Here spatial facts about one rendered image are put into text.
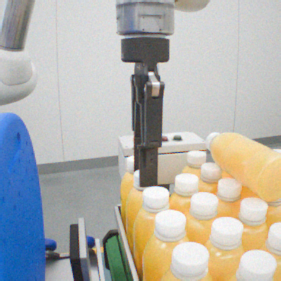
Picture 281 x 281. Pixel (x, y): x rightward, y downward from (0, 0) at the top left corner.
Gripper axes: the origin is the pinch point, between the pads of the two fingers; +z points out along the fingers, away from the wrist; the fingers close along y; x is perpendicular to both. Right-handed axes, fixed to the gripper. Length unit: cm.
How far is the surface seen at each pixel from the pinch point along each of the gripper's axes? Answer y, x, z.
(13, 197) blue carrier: 13.8, -18.7, -2.4
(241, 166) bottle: 10.1, 12.2, -2.0
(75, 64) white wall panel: -266, -16, -11
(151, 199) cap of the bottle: 8.8, -1.1, 2.3
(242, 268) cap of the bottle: 25.3, 4.3, 2.5
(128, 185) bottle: -5.1, -2.2, 6.6
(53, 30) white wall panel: -263, -39, -48
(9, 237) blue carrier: 18.5, -18.7, 0.0
